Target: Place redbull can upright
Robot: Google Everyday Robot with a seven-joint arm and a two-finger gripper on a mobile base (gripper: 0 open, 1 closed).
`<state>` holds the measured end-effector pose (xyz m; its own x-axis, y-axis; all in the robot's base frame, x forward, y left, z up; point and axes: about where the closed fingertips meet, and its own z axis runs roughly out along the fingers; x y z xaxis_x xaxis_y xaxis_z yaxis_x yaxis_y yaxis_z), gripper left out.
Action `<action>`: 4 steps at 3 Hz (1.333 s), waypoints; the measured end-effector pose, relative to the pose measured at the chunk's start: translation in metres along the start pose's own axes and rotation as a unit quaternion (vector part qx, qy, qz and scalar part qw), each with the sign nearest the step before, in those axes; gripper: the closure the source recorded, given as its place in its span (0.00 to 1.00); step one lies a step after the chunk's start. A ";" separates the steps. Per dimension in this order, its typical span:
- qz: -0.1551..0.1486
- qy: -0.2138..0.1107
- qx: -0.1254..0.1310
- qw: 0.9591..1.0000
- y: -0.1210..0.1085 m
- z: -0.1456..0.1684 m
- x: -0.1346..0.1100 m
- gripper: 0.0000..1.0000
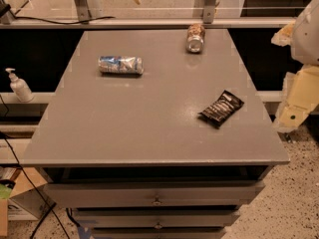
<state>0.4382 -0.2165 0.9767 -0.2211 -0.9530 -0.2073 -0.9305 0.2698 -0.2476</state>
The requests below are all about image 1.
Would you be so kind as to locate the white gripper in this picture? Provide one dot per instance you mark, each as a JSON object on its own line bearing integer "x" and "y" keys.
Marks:
{"x": 307, "y": 39}

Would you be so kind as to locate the blue silver redbull can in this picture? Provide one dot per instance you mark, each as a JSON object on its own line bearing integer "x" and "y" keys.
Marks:
{"x": 121, "y": 65}

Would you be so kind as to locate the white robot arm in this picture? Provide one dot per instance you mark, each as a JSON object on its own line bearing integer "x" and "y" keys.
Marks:
{"x": 305, "y": 37}

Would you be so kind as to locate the brown patterned drink can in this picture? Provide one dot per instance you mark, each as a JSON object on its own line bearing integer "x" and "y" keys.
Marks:
{"x": 195, "y": 38}

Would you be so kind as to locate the black snack packet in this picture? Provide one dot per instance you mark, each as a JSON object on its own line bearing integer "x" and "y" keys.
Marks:
{"x": 222, "y": 109}

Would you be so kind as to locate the grey drawer cabinet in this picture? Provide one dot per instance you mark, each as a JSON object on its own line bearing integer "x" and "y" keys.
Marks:
{"x": 122, "y": 128}

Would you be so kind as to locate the top grey drawer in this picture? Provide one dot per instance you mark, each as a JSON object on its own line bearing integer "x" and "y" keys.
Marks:
{"x": 154, "y": 194}

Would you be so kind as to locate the grey drawer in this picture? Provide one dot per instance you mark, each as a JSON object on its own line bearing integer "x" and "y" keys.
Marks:
{"x": 154, "y": 194}
{"x": 165, "y": 233}
{"x": 156, "y": 218}

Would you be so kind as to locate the middle grey drawer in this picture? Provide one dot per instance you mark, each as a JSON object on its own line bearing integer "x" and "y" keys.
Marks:
{"x": 156, "y": 218}

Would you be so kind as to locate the white pump sanitizer bottle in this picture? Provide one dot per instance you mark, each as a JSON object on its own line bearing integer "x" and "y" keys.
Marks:
{"x": 19, "y": 87}

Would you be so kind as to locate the bottom grey drawer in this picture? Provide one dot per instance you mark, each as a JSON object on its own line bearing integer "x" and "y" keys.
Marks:
{"x": 165, "y": 233}

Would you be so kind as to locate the cardboard box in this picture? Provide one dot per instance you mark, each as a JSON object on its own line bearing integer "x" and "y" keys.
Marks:
{"x": 27, "y": 202}

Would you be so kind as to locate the green object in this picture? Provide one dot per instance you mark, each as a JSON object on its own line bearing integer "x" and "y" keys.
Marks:
{"x": 6, "y": 187}

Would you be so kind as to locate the grey metal bracket right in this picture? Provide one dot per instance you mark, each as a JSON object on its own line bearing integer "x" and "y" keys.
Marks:
{"x": 208, "y": 11}

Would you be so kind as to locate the grey metal bracket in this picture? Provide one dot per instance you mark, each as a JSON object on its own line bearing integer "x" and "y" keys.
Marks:
{"x": 208, "y": 11}
{"x": 82, "y": 10}

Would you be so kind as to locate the grey metal bracket left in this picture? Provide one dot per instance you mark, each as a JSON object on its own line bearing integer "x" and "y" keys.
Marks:
{"x": 82, "y": 10}

